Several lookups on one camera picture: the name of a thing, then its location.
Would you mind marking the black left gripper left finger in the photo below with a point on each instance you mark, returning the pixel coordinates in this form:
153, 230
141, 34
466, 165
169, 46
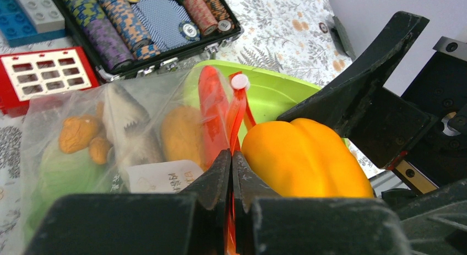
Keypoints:
193, 221

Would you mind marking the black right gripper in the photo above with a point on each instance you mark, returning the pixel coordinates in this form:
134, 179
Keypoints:
420, 136

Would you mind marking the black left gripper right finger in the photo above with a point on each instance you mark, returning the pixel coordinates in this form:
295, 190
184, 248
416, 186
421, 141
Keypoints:
266, 223

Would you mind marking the yellow toy bell pepper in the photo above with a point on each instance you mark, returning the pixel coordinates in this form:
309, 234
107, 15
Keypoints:
304, 158

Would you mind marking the clear zip top bag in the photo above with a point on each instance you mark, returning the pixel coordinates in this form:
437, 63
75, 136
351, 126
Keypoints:
139, 166

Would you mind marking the grey toy fish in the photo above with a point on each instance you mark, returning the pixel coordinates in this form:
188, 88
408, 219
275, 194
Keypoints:
130, 130

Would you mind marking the orange toy carrot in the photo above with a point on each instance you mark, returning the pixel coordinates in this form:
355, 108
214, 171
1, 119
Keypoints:
213, 107

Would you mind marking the green toy cabbage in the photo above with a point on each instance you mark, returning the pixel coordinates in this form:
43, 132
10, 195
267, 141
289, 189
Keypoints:
61, 174

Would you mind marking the fried chicken toy piece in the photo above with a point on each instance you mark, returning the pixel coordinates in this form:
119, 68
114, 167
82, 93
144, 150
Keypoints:
86, 132

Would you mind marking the orange toy mandarin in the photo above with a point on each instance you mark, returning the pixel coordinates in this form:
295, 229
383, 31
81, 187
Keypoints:
182, 136

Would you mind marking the grey building baseplate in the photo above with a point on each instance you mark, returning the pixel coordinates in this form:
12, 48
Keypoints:
341, 39

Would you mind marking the green plastic tray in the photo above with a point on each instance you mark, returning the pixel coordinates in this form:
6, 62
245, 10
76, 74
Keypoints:
263, 93

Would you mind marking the loose poker chip on table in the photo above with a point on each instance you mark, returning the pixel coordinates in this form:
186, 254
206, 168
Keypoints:
323, 27

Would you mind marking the black poker chip case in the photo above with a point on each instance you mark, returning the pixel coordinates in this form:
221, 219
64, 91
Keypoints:
125, 37

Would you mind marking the blue playing card deck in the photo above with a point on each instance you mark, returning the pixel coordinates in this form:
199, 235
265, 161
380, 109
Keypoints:
167, 22

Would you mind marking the red white window brick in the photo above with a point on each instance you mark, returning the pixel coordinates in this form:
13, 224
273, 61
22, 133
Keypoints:
27, 75

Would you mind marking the grey toy brick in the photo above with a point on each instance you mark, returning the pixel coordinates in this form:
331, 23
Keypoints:
43, 14

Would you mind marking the blue toy brick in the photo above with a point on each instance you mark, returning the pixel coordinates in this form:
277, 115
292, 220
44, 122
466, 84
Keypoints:
17, 29

